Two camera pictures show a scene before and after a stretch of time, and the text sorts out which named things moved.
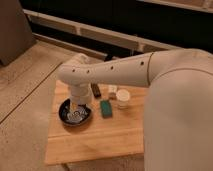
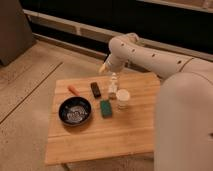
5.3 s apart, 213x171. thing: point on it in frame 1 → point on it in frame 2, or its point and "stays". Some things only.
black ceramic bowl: [74, 118] stays
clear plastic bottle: [112, 91] stays
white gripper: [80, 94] → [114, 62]
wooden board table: [116, 127] stays
